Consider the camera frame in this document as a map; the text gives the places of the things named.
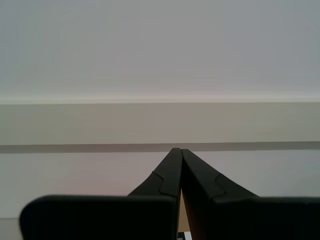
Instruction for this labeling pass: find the grey wall trim strip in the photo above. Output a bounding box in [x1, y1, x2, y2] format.
[0, 102, 320, 154]

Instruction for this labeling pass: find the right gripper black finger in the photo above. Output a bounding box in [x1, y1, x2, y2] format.
[180, 148, 320, 240]
[19, 147, 183, 240]

